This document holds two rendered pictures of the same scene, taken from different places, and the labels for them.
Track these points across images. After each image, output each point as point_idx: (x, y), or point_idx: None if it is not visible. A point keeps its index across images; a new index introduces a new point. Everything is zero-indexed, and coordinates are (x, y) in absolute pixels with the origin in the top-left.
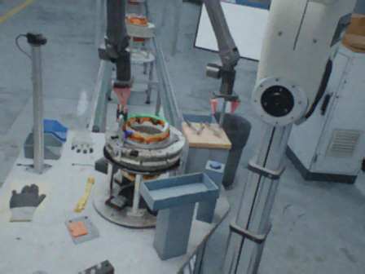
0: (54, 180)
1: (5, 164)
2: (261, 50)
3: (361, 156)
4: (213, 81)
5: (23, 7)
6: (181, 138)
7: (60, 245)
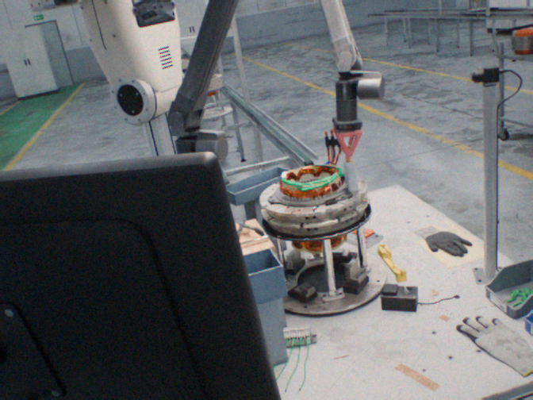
0: (448, 269)
1: None
2: (180, 43)
3: None
4: None
5: None
6: (265, 201)
7: (370, 228)
